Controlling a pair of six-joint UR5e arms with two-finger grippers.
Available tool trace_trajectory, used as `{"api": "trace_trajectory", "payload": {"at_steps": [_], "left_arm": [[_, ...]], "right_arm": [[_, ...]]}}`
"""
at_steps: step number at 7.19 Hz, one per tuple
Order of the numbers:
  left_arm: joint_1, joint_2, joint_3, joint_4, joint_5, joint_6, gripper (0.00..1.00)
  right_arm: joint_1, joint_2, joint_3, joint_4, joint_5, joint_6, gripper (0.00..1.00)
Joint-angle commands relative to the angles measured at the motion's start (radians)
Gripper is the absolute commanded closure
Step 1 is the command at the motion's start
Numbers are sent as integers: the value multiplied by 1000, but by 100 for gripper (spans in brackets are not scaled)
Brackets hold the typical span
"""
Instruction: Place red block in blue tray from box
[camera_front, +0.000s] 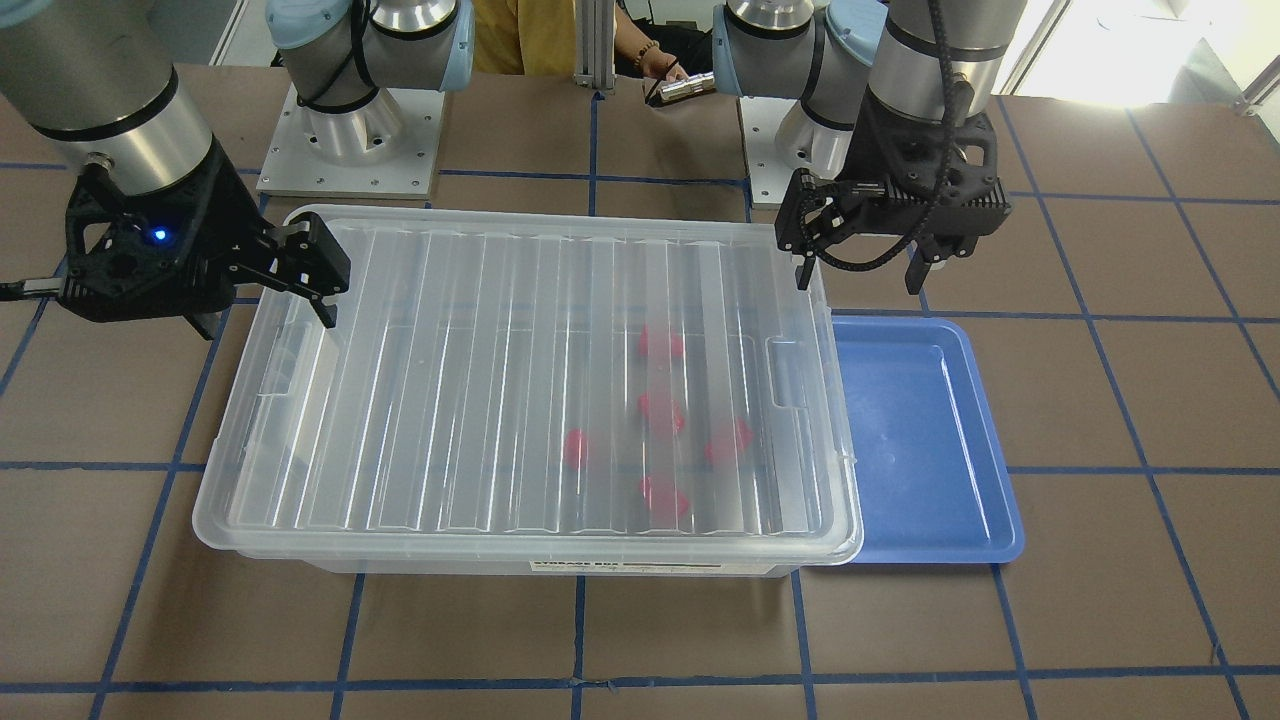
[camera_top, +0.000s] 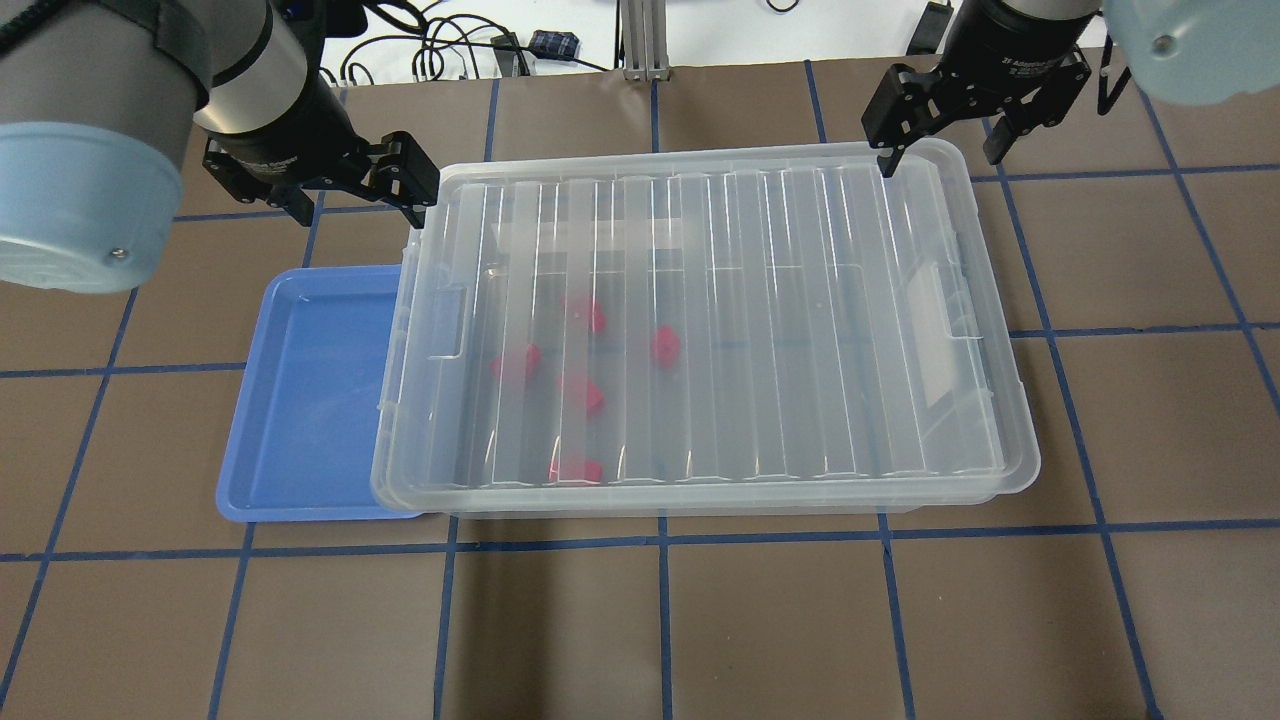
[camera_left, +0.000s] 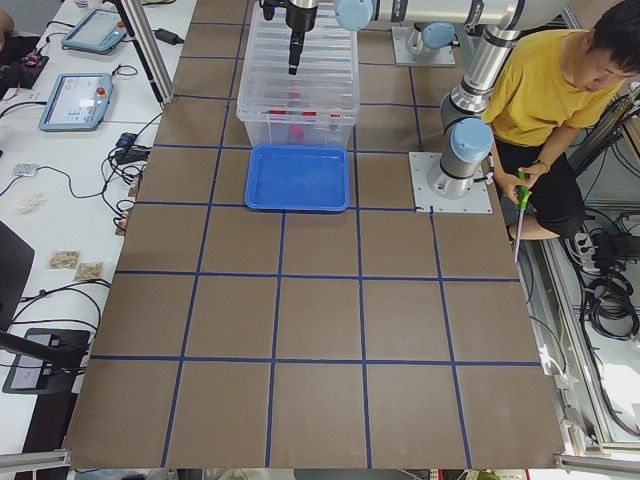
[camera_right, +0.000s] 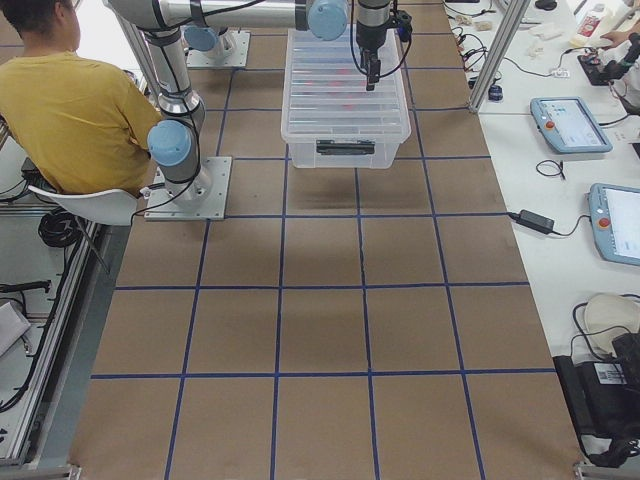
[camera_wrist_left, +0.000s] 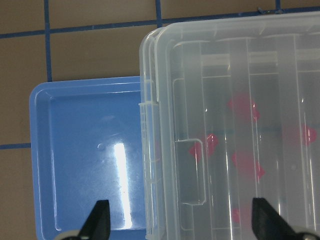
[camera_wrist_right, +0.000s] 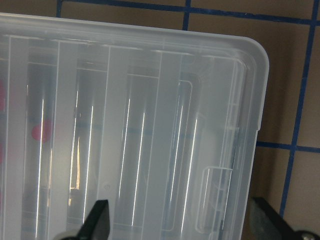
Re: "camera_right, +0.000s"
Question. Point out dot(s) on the white chair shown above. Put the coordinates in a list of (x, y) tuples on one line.
[(114, 207)]

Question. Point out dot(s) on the clear plastic box lid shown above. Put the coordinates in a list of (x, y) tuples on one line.
[(325, 96)]

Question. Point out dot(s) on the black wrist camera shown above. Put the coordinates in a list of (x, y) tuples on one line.
[(403, 25)]

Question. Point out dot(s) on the clear plastic storage box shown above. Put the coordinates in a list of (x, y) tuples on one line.
[(328, 154)]

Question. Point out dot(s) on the blue teach pendant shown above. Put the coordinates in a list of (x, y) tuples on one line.
[(614, 213), (568, 126)]

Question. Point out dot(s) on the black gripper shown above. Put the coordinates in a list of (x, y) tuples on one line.
[(370, 34)]

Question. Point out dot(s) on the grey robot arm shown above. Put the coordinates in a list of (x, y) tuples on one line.
[(154, 31), (214, 44)]

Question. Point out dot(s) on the black power adapter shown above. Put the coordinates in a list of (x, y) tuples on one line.
[(533, 221)]

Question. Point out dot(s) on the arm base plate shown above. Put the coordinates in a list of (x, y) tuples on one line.
[(197, 61), (205, 199)]

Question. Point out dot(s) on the person in yellow shirt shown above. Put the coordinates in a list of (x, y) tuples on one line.
[(82, 122)]

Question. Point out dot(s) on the aluminium frame post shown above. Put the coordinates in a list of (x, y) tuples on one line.
[(497, 51)]

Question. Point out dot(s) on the black equipment case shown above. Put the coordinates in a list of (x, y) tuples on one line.
[(602, 398)]

